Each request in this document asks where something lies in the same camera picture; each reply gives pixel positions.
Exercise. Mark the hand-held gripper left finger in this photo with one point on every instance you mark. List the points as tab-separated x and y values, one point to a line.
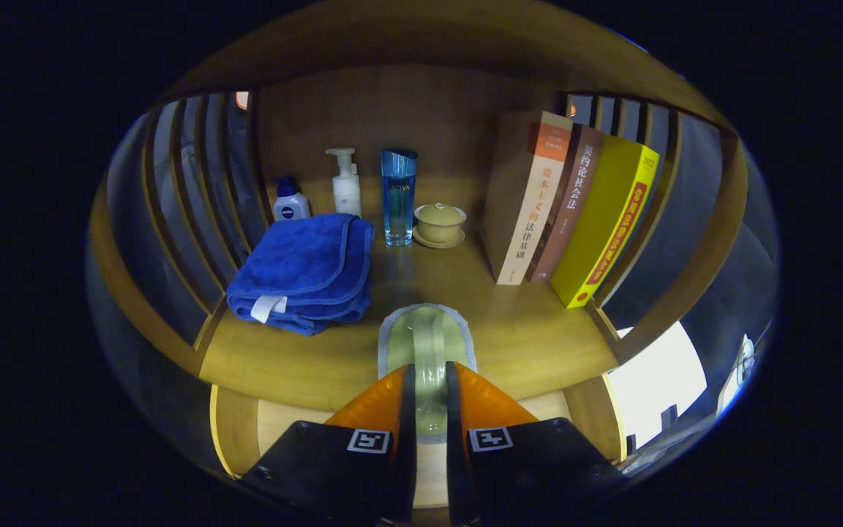
407	439

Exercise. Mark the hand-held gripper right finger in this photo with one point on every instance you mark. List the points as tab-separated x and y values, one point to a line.
454	439

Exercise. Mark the wooden countertop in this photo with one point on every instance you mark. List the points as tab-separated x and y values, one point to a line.
509	337

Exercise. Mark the white drawer unit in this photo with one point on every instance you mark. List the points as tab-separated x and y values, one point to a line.
656	380

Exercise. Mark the wooden cabinet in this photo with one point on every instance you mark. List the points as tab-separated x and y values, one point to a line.
407	102

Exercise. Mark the blue folded towel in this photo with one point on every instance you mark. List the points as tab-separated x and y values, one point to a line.
297	263

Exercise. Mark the beige lidded teacup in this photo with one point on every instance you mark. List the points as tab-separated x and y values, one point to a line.
440	223

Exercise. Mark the tall blue glass bottle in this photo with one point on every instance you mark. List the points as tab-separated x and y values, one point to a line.
398	205

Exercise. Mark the beige book with orange band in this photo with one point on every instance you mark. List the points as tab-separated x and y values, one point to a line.
531	205

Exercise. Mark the white pump bottle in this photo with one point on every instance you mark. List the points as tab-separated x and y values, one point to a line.
347	192

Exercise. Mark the small blue-capped lotion bottle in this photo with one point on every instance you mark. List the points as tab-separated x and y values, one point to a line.
291	208

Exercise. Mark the yellow book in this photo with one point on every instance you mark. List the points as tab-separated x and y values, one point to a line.
604	227

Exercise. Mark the brown book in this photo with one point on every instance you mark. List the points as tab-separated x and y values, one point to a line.
571	197

